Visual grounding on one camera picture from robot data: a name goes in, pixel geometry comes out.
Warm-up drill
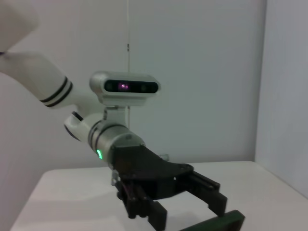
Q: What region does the green glasses case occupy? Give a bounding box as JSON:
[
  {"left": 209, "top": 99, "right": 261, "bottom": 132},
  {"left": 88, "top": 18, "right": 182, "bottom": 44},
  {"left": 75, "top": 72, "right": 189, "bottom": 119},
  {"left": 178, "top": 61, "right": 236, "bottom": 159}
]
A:
[{"left": 179, "top": 209, "right": 246, "bottom": 231}]

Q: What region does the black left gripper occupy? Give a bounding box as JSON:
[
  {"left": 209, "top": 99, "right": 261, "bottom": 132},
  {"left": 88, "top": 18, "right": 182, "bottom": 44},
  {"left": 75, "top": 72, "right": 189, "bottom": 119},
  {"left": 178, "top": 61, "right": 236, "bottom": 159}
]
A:
[{"left": 109, "top": 143, "right": 228, "bottom": 231}]

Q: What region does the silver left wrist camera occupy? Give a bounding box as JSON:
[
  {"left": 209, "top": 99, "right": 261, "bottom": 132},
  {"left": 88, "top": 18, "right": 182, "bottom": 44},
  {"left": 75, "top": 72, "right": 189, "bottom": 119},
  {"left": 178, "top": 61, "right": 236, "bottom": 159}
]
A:
[{"left": 89, "top": 71, "right": 161, "bottom": 128}]

